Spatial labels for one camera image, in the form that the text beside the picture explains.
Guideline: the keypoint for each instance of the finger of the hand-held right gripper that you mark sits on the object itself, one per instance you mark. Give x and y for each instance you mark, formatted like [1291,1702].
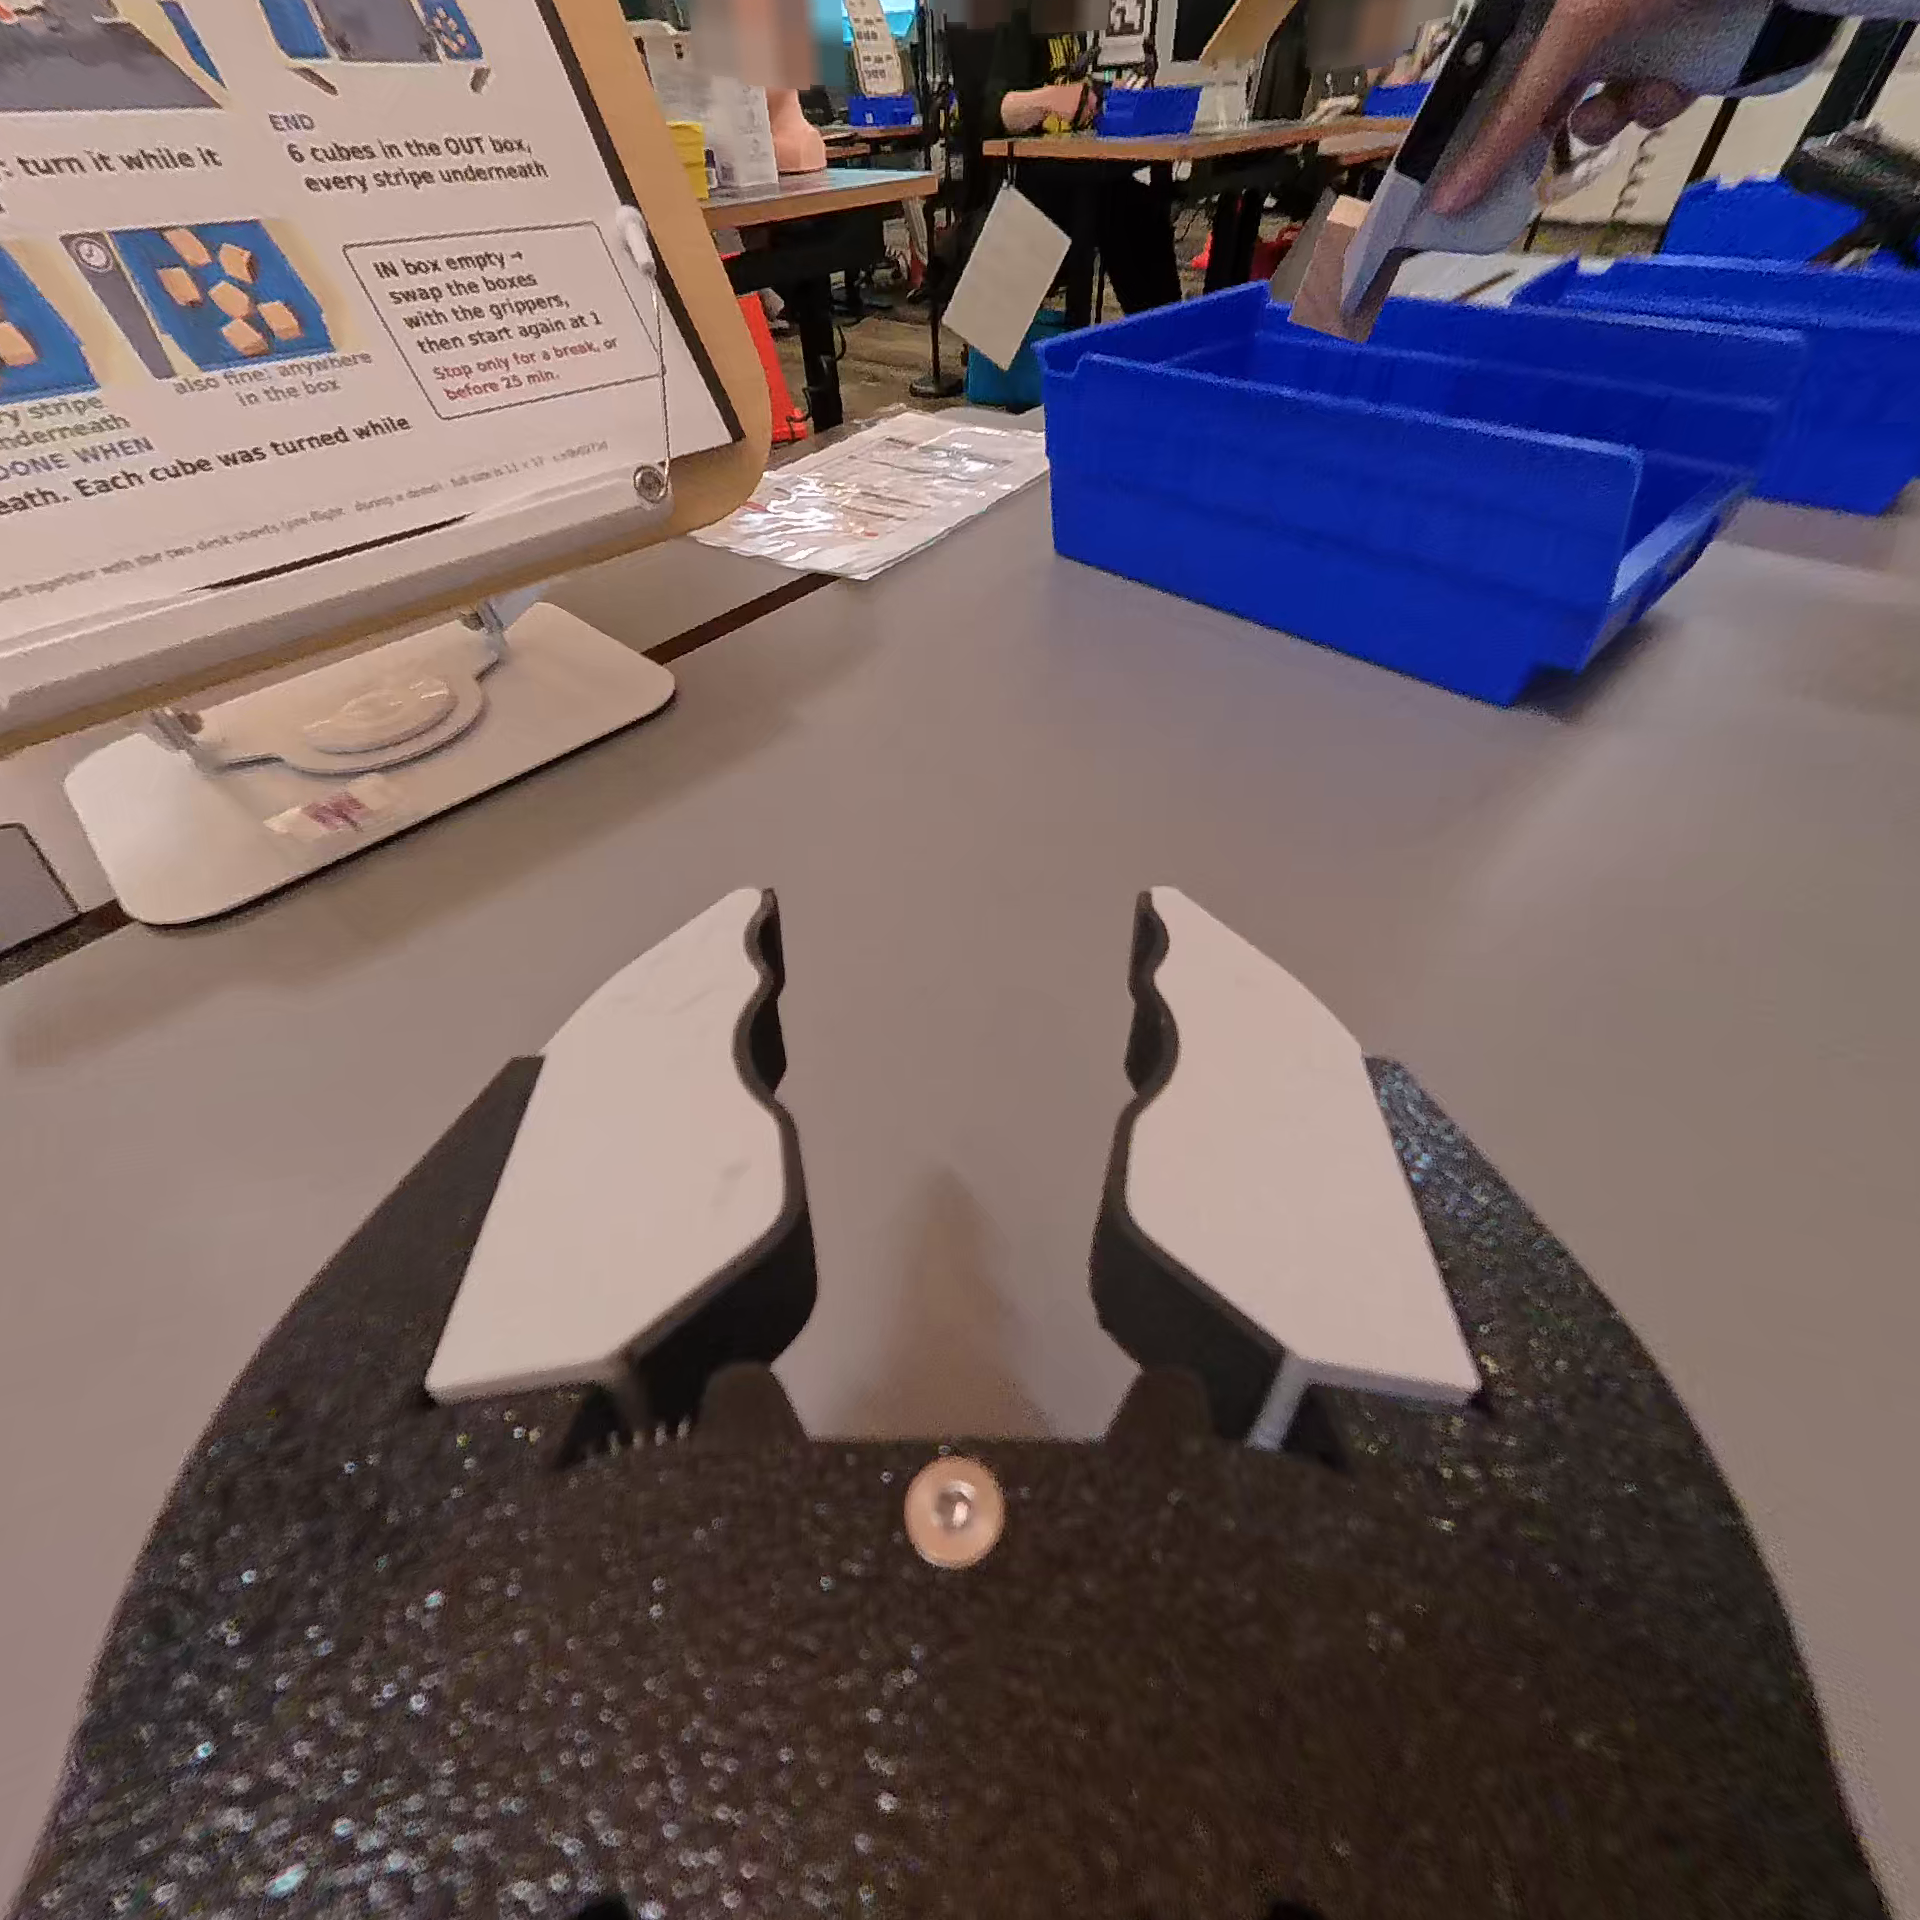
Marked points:
[1479,217]
[1393,248]

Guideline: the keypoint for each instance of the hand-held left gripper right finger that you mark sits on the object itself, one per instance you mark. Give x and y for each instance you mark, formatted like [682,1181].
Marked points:
[1291,1206]

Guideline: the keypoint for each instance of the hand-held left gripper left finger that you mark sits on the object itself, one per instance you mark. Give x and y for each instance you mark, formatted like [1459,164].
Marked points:
[629,1206]

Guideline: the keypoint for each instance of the blue-striped wooden cube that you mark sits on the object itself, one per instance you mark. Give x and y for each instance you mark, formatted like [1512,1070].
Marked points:
[1336,280]

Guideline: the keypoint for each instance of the blue plastic bin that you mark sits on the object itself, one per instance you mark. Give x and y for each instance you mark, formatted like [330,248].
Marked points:
[1151,114]
[1750,217]
[887,114]
[1396,102]
[1799,403]
[1351,521]

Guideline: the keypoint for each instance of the person's right hand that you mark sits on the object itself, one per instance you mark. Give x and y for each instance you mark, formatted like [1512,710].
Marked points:
[1546,76]

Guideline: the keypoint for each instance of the wooden book stand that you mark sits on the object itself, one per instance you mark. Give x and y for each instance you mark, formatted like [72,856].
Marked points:
[1248,23]

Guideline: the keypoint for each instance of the wooden-top background table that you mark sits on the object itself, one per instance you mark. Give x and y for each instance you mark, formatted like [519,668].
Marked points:
[806,194]
[1206,144]

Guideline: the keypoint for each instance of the black office chair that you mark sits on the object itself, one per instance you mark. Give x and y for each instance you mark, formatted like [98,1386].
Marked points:
[1864,187]

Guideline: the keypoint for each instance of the grey hanging card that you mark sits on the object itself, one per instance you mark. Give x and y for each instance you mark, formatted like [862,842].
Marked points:
[1007,272]

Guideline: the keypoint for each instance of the small clear label packet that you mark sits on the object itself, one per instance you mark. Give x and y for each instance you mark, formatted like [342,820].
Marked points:
[330,820]

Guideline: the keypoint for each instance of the instruction board on stand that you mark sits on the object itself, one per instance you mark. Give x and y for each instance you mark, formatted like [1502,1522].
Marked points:
[454,710]

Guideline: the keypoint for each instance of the laminated instruction sheet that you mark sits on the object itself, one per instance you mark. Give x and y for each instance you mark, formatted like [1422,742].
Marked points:
[887,498]

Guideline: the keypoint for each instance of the mannequin head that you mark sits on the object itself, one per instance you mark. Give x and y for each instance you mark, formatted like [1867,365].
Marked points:
[796,144]

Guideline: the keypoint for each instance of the yellow box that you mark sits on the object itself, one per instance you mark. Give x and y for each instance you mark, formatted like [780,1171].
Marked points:
[693,158]

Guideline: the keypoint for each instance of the printed instruction poster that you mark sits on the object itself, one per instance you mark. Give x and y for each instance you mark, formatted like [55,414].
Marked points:
[301,298]

